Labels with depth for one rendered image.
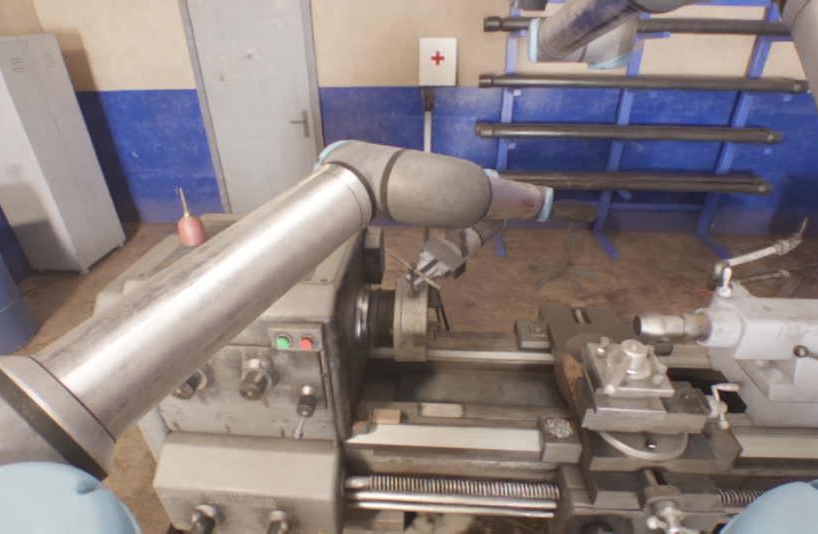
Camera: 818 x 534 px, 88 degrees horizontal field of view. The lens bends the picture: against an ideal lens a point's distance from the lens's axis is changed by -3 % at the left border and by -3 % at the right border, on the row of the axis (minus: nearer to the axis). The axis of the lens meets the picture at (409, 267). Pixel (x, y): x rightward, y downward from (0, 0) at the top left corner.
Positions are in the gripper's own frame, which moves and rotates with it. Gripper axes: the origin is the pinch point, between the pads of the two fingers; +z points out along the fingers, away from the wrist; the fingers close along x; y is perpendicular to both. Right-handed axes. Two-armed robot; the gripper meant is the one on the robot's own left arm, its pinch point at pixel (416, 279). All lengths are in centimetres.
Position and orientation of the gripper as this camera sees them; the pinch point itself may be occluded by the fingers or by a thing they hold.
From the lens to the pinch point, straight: 120.4
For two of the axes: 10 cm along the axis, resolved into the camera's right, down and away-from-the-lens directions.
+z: -7.3, 5.6, -3.9
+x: -6.8, -5.4, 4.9
